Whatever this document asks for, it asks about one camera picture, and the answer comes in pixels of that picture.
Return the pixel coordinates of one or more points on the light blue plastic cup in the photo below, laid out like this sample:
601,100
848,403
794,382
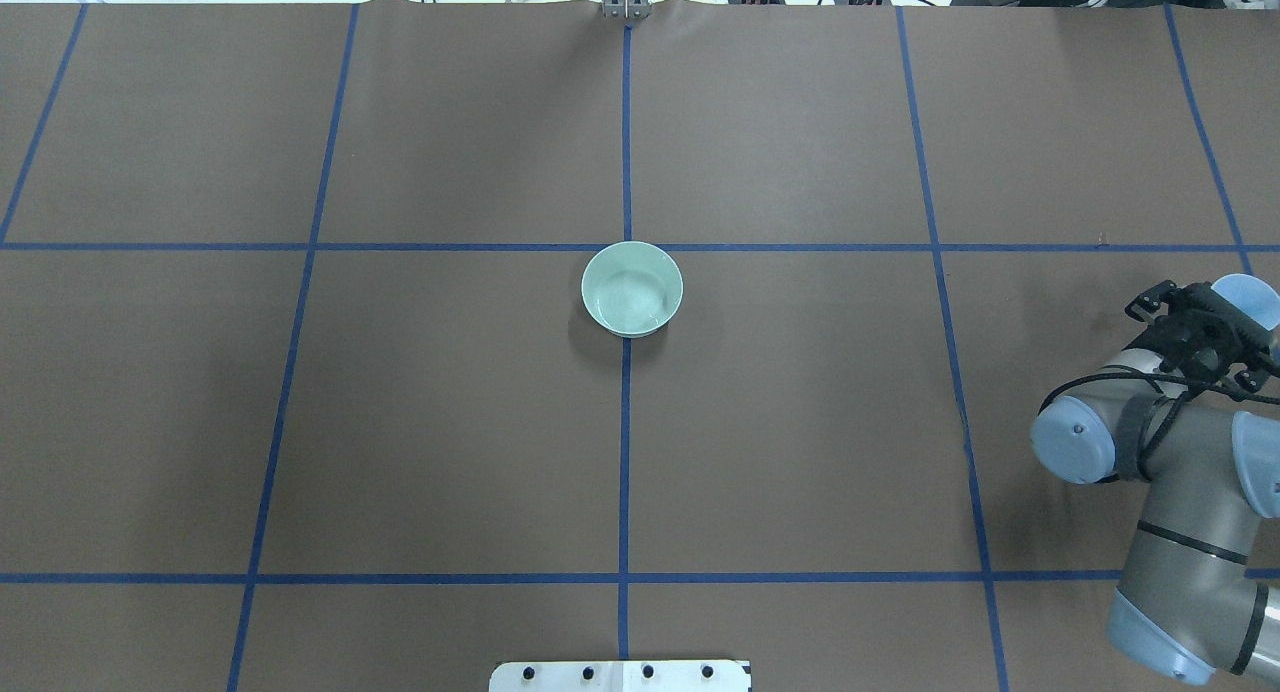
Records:
1252,296

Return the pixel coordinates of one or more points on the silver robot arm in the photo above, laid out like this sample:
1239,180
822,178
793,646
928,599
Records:
1184,605

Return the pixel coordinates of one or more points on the white pedestal base plate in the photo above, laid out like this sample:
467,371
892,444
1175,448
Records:
623,675

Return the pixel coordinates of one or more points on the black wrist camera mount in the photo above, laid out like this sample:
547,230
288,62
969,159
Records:
1192,333

